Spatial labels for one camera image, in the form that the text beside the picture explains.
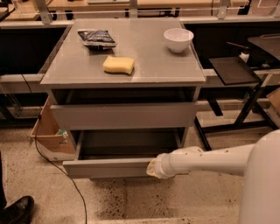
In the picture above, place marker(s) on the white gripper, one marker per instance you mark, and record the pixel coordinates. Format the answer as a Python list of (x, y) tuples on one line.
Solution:
[(161, 166)]

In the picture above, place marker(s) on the grey drawer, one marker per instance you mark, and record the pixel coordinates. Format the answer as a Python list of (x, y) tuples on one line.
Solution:
[(121, 153), (125, 116)]

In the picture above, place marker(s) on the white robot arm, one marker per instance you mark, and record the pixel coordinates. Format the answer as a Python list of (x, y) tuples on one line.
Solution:
[(258, 163)]

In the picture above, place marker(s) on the grey top drawer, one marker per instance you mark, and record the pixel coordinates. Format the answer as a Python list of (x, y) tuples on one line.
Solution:
[(125, 116)]

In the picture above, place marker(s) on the grey drawer cabinet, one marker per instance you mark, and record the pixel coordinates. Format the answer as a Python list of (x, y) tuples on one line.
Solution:
[(76, 75)]

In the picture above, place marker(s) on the wooden box on floor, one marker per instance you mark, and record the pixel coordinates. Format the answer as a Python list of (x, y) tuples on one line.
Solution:
[(53, 142)]

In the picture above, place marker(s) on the yellow sponge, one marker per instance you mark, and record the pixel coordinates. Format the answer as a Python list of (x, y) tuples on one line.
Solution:
[(118, 65)]

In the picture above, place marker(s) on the black side table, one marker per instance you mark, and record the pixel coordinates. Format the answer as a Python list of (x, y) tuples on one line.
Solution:
[(238, 79)]

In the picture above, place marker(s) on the white bowl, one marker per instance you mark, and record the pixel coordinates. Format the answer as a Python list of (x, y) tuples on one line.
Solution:
[(178, 39)]

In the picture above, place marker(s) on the dark blue snack bag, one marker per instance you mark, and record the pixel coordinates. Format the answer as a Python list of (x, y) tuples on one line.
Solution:
[(96, 38)]

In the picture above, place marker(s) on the black shoe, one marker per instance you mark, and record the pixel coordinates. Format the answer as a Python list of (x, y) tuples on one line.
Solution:
[(19, 212)]

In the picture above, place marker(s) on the black tray stand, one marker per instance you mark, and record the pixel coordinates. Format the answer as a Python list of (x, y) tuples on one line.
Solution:
[(269, 43)]

